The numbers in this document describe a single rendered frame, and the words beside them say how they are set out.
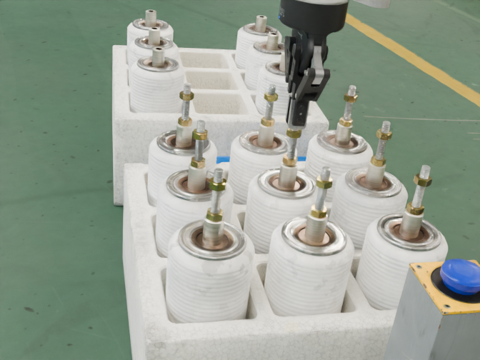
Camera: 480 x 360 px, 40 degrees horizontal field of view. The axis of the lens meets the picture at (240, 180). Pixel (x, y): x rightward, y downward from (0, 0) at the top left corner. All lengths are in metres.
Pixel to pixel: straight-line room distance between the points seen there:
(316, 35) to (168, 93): 0.50
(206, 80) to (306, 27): 0.70
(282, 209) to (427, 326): 0.27
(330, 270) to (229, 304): 0.12
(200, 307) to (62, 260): 0.44
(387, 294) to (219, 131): 0.52
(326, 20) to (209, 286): 0.31
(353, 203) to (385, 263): 0.12
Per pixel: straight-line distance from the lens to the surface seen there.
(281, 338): 0.74
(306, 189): 0.85
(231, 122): 1.19
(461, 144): 1.72
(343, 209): 0.88
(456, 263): 0.64
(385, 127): 0.86
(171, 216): 0.81
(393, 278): 0.79
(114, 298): 1.04
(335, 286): 0.76
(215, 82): 1.42
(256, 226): 0.85
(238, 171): 0.94
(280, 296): 0.77
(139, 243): 0.85
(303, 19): 0.74
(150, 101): 1.19
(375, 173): 0.88
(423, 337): 0.64
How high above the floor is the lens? 0.67
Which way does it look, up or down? 29 degrees down
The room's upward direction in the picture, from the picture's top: 7 degrees clockwise
